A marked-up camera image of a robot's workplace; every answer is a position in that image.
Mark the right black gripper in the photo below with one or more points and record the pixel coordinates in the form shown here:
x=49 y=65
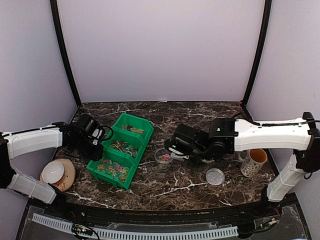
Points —
x=196 y=167

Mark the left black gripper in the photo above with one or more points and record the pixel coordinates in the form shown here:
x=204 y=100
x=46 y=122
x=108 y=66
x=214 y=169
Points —
x=97 y=155

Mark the clear plastic container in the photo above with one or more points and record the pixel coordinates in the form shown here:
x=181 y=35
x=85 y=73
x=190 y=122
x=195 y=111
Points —
x=159 y=152

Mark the green three-compartment bin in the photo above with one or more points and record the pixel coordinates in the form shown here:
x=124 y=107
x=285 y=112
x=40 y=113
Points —
x=136 y=140

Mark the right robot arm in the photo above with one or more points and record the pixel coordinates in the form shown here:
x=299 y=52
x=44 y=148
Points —
x=230 y=135

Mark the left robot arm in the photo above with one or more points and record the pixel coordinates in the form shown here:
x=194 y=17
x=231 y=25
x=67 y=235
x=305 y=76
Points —
x=16 y=144

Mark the candies in clear container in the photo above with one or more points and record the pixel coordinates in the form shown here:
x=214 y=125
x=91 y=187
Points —
x=165 y=158

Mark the blue mixed candies pile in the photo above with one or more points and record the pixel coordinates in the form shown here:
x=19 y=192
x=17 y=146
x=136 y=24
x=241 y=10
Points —
x=124 y=147

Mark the green yellow candies pile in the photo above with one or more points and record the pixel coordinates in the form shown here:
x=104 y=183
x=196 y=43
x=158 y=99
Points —
x=133 y=129

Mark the wooden slice coaster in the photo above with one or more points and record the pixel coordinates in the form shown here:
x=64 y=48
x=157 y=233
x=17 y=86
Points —
x=68 y=177

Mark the white bowl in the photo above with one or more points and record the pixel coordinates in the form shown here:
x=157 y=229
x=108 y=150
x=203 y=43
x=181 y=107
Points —
x=53 y=172

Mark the clear plastic lid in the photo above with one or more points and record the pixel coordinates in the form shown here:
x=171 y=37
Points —
x=215 y=177

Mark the patterned mug yellow inside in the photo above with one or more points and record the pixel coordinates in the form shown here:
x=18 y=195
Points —
x=252 y=161

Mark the white slotted cable duct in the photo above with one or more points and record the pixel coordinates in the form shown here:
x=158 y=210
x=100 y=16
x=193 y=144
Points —
x=98 y=233

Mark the black front rail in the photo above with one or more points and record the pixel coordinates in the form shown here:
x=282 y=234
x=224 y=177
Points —
x=170 y=207

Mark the right black frame post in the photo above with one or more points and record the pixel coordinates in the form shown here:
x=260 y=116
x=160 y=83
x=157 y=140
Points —
x=258 y=53

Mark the black frame post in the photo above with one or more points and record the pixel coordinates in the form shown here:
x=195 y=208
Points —
x=63 y=51
x=258 y=53

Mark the left black frame post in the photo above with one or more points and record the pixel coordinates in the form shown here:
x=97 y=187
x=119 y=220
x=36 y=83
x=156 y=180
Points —
x=63 y=51

